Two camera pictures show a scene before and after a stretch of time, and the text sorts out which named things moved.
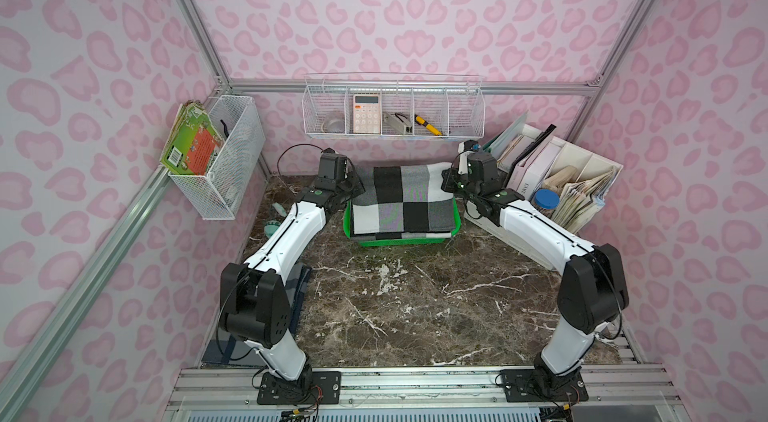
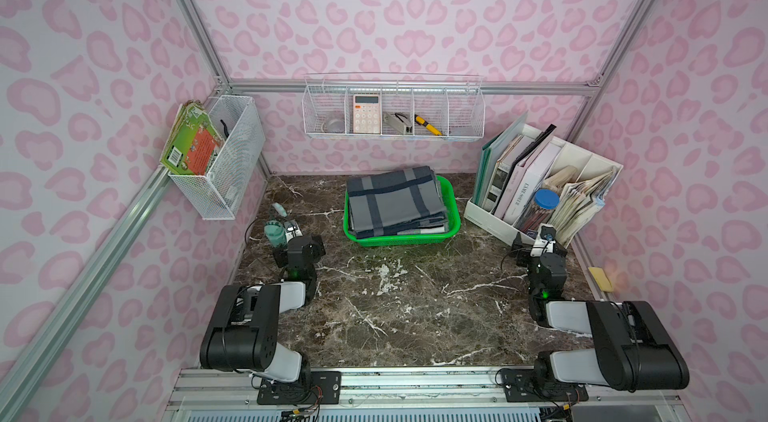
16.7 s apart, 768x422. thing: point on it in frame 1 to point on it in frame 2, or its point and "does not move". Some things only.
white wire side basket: x=219 y=194 does not move
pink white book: x=529 y=171 does not move
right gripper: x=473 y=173 to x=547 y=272
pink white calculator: x=366 y=114 does not move
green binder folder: x=496 y=145 does not move
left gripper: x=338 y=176 to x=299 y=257
